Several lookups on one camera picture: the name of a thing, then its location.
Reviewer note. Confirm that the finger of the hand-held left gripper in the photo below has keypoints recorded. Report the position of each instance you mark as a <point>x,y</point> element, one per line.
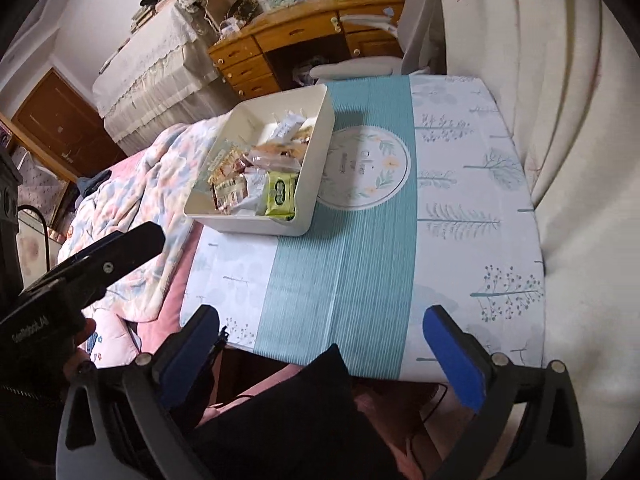
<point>110,255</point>

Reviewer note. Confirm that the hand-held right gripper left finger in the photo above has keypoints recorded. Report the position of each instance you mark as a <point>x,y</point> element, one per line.
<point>187,355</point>

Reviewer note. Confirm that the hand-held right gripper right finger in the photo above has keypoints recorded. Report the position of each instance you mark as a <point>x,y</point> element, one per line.
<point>452,355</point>

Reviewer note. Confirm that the white plastic storage box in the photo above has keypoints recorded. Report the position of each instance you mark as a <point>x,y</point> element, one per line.
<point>310,180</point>

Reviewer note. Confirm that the person's left forearm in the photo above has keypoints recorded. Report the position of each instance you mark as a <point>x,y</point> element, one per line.
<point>25,425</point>

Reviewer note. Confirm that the person's left hand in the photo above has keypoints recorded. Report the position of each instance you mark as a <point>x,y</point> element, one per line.
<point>80,340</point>

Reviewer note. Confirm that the pink bed sheet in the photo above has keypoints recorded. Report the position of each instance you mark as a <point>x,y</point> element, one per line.
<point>177,285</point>

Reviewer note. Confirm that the floral quilted blanket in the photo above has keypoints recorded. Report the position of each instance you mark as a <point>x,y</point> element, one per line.
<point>140,190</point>

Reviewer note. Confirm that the dark blue cloth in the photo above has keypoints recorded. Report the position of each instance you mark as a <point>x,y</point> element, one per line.
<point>92,182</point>

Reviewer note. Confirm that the teal and white printed tablecloth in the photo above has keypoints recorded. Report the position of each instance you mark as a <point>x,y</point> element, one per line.
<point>350,260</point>

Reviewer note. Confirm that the brown wooden door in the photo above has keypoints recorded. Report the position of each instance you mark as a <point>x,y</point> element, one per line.
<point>65,120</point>

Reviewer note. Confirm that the orange striped snack packet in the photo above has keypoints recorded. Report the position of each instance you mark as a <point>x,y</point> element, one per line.
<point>225,160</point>

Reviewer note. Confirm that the clear bread packet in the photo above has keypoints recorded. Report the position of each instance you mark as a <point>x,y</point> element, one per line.
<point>275,152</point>

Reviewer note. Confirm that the cream lace furniture cover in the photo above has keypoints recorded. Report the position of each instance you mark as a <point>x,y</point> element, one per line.
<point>150,60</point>

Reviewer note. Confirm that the small white snack packet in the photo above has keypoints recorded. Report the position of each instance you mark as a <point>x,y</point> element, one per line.
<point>287,125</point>

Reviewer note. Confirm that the cream leaf-print curtain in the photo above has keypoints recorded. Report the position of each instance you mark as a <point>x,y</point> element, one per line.
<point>575,160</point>

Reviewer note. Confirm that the trash bin with black bag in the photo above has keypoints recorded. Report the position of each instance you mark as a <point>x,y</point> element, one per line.
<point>302,72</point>

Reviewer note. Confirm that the black patterned pouch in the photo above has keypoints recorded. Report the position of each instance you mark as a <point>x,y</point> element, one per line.
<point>242,7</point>

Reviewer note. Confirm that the wooden desk with drawers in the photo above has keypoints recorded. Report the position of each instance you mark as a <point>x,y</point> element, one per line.
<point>300,27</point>

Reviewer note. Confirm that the grey office chair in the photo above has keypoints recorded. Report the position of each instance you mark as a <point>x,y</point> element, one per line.
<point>420,20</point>

